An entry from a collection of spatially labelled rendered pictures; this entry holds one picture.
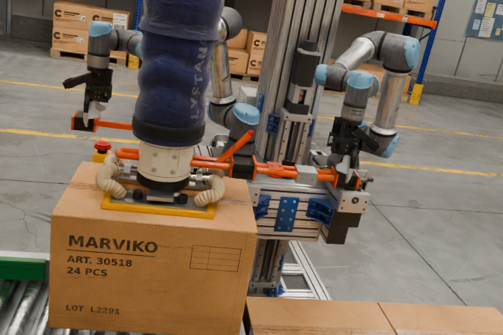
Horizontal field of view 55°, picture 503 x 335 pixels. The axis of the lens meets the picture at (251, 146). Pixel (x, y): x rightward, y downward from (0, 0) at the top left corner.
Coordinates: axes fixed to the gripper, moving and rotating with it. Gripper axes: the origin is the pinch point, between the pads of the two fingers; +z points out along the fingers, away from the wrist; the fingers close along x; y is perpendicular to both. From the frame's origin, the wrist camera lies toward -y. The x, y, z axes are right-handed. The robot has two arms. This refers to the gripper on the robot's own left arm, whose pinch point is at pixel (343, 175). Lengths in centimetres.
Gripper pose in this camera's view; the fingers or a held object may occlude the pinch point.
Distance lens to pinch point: 169.0
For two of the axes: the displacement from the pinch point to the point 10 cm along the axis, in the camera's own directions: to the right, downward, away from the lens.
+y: -9.8, -1.1, -1.6
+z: -1.6, 9.4, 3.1
